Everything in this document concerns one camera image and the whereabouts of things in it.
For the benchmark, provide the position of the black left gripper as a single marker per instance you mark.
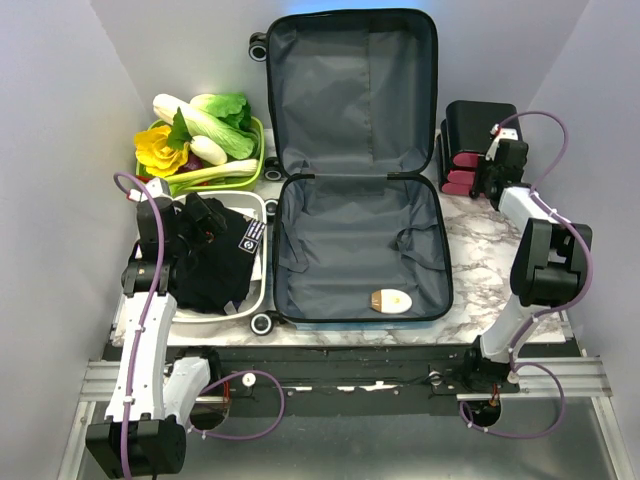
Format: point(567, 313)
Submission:
point(208, 226)

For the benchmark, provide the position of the black bag with pink trim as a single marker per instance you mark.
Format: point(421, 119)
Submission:
point(463, 140)

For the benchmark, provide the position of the black garment with label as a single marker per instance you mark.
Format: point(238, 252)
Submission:
point(199, 275)

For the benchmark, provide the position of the blue fish print suitcase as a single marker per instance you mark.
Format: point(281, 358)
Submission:
point(352, 97)

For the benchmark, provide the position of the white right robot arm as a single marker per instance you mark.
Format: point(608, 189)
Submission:
point(550, 271)

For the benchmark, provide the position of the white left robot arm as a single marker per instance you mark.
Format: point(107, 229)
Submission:
point(144, 429)

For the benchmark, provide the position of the purple onion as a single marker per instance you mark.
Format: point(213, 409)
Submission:
point(193, 163)

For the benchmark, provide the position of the green vegetable basket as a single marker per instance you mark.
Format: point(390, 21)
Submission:
point(178, 136)

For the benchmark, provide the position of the white radish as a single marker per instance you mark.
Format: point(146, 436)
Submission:
point(208, 150)

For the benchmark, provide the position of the green white leek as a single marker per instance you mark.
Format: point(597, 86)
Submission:
point(234, 175)

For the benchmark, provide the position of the yellow flower cabbage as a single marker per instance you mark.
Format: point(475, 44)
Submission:
point(154, 153)

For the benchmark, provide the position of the white napa cabbage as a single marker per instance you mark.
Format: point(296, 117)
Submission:
point(235, 142)

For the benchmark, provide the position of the green leafy lettuce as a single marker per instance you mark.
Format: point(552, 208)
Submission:
point(231, 108)

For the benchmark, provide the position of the white rectangular tray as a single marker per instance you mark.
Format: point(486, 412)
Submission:
point(250, 205)

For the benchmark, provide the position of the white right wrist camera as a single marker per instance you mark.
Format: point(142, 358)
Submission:
point(499, 134)

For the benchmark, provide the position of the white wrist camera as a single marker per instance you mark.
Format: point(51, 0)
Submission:
point(499, 134)
point(156, 188)

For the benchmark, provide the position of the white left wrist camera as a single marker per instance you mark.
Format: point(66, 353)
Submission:
point(156, 188)

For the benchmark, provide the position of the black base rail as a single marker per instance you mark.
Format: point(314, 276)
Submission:
point(337, 381)

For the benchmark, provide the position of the aluminium frame rail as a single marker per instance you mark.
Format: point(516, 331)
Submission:
point(578, 377)

